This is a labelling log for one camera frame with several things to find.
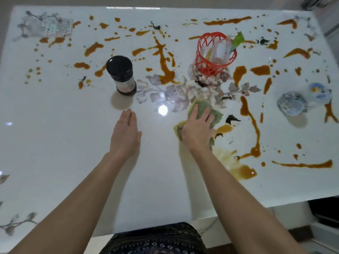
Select person's right hand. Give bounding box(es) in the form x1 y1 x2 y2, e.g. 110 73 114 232
181 104 216 154

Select person's left hand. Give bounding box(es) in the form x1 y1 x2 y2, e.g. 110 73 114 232
109 108 142 160

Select green yellow cleaning cloth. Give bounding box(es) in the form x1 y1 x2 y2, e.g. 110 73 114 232
173 99 224 150

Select person's right forearm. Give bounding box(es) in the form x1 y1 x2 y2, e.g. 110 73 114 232
185 149 308 254

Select person's left forearm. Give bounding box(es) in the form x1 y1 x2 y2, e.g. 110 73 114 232
7 151 138 254

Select dark tea leaf scraps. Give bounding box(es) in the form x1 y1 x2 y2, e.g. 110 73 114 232
77 21 271 161

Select red plastic basket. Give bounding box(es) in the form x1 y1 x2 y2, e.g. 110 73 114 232
196 32 238 77

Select clear plastic cup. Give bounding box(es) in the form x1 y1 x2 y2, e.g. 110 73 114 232
203 37 234 67

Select dark sauce bottle black cap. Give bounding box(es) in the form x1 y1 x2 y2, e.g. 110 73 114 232
106 55 138 96

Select brown sauce spills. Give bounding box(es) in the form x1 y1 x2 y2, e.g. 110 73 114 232
24 14 339 182

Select green wrapper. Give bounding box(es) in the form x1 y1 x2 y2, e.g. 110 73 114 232
230 31 245 52

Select clear glass jar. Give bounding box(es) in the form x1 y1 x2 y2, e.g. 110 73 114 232
277 91 309 117

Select person's patterned dark skirt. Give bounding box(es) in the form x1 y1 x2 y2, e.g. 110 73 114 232
99 222 209 254

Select white printed paper packet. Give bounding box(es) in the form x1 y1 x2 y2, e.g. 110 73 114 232
42 18 73 37

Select dark chair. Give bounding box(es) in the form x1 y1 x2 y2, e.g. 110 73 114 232
301 0 339 11

